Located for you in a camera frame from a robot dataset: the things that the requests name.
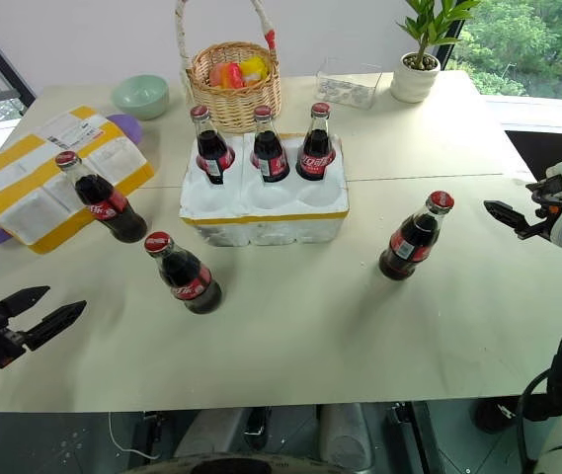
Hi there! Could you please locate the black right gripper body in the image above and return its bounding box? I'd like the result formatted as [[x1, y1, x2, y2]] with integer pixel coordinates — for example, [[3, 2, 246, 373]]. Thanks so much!
[[530, 190, 562, 238]]

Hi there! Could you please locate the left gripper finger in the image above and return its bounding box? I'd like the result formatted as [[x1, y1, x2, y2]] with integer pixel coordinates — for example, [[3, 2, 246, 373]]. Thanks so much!
[[24, 300, 88, 352], [0, 285, 51, 321]]

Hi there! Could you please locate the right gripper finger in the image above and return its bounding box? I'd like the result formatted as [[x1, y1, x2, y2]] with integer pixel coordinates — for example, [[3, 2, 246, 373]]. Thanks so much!
[[483, 198, 547, 242], [525, 176, 562, 198]]

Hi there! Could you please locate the foam lid with yellow tape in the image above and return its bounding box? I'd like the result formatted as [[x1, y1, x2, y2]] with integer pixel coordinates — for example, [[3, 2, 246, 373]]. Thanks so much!
[[0, 104, 156, 256]]

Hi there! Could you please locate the glass cola bottle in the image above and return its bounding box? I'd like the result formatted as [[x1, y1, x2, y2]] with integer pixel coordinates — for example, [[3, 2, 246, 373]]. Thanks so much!
[[143, 230, 223, 316], [377, 190, 456, 283], [294, 101, 338, 183], [251, 104, 292, 186], [54, 150, 150, 245], [190, 104, 236, 187]]

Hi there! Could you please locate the clear plastic box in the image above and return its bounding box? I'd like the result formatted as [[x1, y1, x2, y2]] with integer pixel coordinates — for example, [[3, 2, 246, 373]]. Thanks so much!
[[315, 57, 385, 111]]

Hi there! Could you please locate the white foam bottle tray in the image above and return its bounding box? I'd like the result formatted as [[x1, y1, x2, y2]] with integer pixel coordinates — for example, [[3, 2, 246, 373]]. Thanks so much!
[[178, 131, 351, 249]]

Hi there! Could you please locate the white ribbed plant pot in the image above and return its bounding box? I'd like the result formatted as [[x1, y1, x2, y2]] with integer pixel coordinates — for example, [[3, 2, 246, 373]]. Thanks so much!
[[389, 52, 442, 105]]

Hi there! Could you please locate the grey rounded shape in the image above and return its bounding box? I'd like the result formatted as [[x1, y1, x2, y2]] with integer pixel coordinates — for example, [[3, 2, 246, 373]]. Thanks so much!
[[318, 402, 379, 468], [173, 407, 246, 459]]

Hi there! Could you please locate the black shape with white mark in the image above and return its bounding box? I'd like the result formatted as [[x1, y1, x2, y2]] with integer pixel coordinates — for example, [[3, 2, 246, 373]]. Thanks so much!
[[471, 393, 526, 436]]

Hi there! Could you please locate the green leafy plant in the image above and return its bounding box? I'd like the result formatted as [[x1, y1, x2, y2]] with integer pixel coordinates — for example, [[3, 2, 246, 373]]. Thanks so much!
[[394, 0, 482, 70]]

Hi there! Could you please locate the pale green bowl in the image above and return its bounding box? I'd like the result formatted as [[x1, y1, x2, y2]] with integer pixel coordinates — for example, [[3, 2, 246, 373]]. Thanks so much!
[[111, 73, 171, 121]]

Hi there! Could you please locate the yellow toy fruit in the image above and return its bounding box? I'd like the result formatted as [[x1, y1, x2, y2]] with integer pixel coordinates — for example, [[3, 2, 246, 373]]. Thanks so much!
[[238, 55, 269, 86]]

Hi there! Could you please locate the orange pink toy fruit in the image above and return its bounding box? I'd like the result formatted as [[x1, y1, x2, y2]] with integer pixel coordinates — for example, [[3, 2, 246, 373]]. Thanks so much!
[[208, 61, 246, 91]]

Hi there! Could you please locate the thin white cable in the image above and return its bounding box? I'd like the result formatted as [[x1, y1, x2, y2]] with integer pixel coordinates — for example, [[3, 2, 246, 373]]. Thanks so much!
[[108, 411, 164, 461]]

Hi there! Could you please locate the wicker basket with handle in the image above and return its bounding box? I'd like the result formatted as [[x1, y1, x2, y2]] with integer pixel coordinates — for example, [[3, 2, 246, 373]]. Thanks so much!
[[175, 0, 283, 135]]

